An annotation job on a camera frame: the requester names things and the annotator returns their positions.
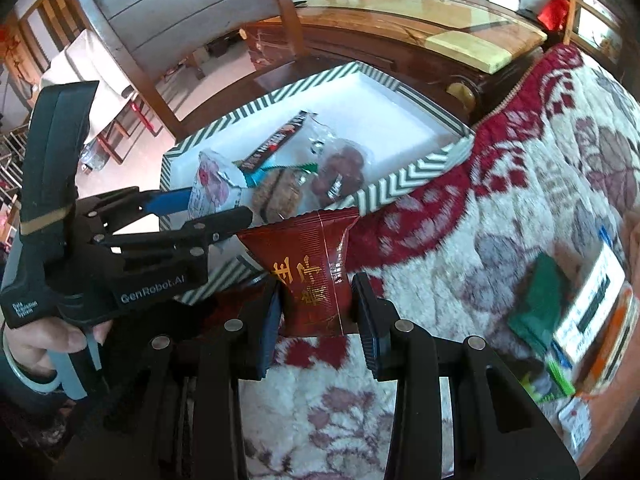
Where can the wooden chair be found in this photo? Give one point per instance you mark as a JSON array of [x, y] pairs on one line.
[[175, 5]]

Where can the green snack packet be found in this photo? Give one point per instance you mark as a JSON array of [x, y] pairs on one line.
[[540, 300]]

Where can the red bag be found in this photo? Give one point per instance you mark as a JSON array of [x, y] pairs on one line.
[[552, 12]]

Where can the dark red snack packet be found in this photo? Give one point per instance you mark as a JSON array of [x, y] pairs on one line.
[[305, 260]]

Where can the striped cardboard box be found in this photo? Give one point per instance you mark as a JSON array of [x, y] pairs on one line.
[[380, 105]]

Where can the black bar snack packet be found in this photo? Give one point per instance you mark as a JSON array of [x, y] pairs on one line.
[[272, 142]]

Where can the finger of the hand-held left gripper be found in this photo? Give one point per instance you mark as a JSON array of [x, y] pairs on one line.
[[225, 222], [170, 201]]

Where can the floral fleece blanket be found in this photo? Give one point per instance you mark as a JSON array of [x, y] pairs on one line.
[[450, 240]]

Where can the small white orange packet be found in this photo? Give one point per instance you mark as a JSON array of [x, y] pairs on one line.
[[575, 420]]

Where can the pink white snack packet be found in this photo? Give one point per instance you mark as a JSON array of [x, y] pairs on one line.
[[215, 185]]

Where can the teal edged cookie packet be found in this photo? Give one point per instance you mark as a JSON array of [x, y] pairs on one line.
[[277, 192]]

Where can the person's left forearm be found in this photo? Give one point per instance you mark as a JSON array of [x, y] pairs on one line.
[[45, 405]]

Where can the wooden table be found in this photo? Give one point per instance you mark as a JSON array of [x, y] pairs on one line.
[[400, 15]]

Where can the yellow board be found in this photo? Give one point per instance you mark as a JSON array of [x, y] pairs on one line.
[[480, 47]]

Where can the person's left hand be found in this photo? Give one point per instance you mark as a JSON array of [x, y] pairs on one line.
[[45, 342]]

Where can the small bright green packet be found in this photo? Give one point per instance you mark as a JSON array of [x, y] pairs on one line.
[[560, 380]]

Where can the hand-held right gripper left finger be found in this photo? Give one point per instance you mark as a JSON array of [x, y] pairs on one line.
[[267, 330]]

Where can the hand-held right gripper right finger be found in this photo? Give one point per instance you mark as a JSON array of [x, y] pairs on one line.
[[367, 325]]

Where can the clear pouch of red dates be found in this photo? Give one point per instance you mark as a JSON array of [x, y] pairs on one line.
[[340, 165]]

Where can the orange cracker packet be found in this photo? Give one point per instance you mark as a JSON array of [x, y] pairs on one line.
[[595, 300]]

